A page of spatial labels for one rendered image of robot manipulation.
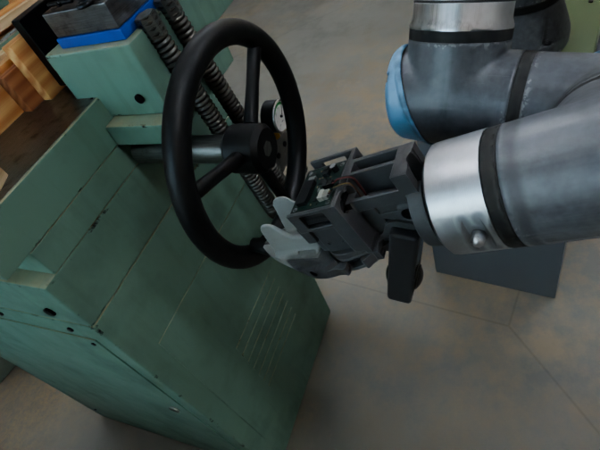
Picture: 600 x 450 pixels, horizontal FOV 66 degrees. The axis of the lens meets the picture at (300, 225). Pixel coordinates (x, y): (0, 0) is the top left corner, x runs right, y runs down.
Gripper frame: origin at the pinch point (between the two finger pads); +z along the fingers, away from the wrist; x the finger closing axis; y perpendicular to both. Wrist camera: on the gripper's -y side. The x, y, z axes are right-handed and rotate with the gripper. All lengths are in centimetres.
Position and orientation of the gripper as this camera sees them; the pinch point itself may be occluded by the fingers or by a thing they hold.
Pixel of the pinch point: (278, 247)
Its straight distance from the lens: 50.9
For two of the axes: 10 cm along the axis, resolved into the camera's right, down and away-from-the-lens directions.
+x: -3.2, 7.6, -5.6
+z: -7.5, 1.6, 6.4
